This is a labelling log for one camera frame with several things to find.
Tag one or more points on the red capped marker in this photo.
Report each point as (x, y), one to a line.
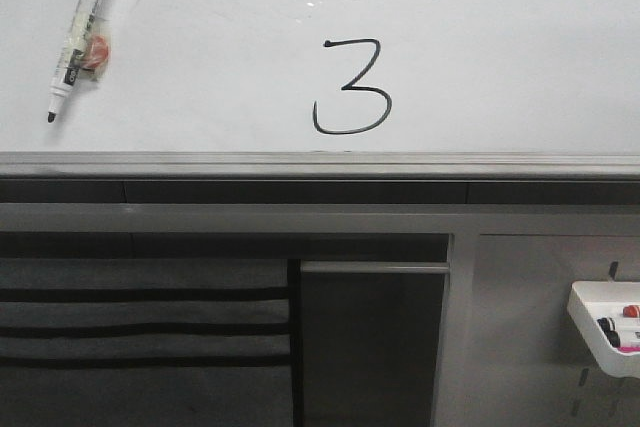
(631, 311)

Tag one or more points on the black white whiteboard marker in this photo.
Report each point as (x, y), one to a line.
(72, 55)

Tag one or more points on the white plastic marker tray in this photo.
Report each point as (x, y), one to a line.
(591, 300)

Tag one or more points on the grey fabric pocket organizer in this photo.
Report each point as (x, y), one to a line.
(156, 342)

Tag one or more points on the pink capped marker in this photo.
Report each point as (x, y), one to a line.
(624, 341)

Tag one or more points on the white whiteboard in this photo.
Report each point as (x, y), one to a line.
(546, 76)

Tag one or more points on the grey aluminium whiteboard ledge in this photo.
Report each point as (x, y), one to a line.
(323, 165)

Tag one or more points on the grey metal pegboard frame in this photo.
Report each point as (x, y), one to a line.
(508, 355)

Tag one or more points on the black capped marker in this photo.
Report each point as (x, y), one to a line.
(618, 324)

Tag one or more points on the dark grey panel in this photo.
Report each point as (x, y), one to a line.
(370, 341)

